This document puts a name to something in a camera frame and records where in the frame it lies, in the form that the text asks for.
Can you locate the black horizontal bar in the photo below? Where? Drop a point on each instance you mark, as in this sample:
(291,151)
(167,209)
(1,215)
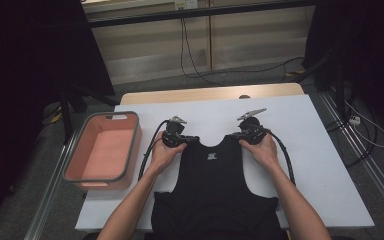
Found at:
(146,18)

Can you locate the black metal stand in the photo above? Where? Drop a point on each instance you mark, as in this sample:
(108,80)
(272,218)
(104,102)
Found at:
(66,116)
(338,86)

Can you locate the pink storage basket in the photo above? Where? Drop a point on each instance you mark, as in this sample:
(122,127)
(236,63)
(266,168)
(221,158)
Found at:
(106,150)

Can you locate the aluminium rail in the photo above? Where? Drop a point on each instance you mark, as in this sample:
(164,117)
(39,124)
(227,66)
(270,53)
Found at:
(51,190)
(380,178)

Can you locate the black tank top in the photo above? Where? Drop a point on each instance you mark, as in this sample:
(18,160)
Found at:
(213,193)

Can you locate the person's right hand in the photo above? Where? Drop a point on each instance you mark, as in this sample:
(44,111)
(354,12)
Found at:
(265,155)

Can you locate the black curtain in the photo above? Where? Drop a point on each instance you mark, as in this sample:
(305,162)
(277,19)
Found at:
(373,40)
(20,66)

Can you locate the white table board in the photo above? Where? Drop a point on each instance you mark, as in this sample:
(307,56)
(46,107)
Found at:
(313,150)

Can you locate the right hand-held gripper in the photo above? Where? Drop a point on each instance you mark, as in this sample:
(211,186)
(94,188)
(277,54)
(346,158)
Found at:
(253,131)

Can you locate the wooden table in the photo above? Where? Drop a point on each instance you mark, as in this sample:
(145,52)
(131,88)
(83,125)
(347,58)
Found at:
(180,95)

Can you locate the person's left hand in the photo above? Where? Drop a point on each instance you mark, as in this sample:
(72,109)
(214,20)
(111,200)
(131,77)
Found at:
(163,156)

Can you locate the white wall socket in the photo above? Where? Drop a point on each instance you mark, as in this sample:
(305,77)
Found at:
(186,4)

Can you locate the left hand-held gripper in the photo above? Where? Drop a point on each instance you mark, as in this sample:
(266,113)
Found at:
(174,133)

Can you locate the white power strip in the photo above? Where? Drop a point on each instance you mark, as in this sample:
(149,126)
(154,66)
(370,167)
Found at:
(355,120)

